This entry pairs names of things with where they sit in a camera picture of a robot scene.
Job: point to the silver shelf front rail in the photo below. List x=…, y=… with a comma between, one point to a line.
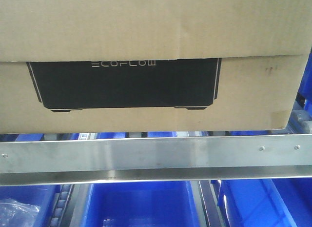
x=155, y=159

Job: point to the brown cardboard EcoFlow box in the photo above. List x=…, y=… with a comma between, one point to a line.
x=150, y=65

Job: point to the blue bin below rail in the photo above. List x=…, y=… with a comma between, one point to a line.
x=142, y=204
x=266, y=202

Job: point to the blue bin centre below rail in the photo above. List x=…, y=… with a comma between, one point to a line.
x=142, y=204

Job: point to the grey roller track lower left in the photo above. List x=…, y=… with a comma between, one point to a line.
x=60, y=215

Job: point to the blue bin right below rail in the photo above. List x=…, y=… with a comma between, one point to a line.
x=266, y=202

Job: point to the clear plastic bag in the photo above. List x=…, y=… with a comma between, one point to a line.
x=17, y=214

